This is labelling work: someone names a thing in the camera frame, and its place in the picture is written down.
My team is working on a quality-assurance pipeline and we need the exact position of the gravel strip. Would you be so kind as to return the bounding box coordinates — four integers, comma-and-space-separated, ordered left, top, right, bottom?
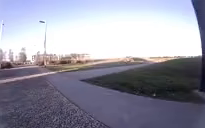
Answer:
0, 78, 109, 128

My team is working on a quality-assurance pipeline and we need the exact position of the row of buildings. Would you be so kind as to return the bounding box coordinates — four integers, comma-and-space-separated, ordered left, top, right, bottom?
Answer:
31, 52, 93, 66

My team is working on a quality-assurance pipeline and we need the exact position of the tall pale pole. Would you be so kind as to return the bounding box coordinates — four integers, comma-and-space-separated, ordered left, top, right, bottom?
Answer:
0, 19, 5, 70

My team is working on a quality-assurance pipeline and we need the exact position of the narrow grass strip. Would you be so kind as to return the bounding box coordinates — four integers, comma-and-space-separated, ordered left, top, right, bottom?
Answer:
44, 59, 146, 73

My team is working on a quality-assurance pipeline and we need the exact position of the grey asphalt road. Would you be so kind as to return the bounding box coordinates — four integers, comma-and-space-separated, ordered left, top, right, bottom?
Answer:
0, 65, 53, 83

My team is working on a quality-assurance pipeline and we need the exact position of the pale kerb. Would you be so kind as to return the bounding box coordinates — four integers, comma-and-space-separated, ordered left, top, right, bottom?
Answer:
0, 69, 63, 86

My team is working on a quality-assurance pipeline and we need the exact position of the group of trees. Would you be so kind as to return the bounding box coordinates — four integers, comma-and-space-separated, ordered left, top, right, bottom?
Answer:
0, 47, 28, 64

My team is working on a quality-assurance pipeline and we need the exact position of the grass lawn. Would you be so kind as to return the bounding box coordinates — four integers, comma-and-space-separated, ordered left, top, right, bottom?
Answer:
80, 56, 204, 104

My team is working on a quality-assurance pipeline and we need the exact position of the street lamp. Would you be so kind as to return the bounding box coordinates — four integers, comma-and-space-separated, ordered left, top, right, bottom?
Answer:
38, 19, 48, 68

